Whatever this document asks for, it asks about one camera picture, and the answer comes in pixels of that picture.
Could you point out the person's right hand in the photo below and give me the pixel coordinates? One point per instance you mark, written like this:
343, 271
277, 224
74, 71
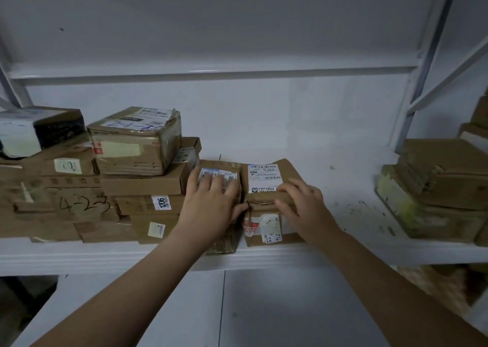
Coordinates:
310, 215

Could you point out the person's left hand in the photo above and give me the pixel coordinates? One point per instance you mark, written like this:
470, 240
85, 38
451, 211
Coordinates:
206, 215

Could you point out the person's right middle finger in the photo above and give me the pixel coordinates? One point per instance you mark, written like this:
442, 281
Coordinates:
301, 184

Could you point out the person's left thumb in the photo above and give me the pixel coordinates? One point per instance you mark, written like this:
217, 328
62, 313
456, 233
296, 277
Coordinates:
238, 210

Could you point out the person's right thumb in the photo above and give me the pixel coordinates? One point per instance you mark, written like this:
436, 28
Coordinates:
284, 208

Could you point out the person's left little finger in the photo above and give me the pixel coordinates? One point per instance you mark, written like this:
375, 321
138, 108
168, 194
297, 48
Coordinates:
192, 183

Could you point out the person's left middle finger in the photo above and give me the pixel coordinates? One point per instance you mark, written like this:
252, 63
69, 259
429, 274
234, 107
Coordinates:
217, 185

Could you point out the narrow taped cardboard box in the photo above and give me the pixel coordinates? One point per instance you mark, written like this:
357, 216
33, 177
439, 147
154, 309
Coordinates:
213, 167

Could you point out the square labelled cardboard box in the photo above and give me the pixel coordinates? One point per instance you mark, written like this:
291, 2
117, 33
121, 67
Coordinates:
263, 180

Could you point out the person's left forearm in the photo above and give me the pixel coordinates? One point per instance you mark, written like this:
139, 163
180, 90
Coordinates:
125, 297

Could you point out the person's right forearm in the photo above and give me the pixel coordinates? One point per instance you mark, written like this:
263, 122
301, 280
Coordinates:
392, 297

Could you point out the white metal shelving rack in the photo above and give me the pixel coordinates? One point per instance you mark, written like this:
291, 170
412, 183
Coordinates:
236, 72

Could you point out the pile of brown parcels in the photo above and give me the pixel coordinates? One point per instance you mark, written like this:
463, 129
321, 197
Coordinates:
76, 205

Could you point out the cardboard carton with green tape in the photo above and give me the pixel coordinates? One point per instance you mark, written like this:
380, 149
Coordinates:
419, 215

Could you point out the wide flat cardboard carton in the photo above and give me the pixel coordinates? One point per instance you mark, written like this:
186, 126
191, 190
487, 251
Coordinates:
446, 171

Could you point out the black and white box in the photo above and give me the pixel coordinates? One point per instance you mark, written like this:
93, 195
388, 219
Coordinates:
34, 131

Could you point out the brown paper package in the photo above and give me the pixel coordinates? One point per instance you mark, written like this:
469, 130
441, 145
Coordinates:
438, 289

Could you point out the small cardboard carton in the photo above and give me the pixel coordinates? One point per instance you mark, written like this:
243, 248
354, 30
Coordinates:
474, 135
481, 110

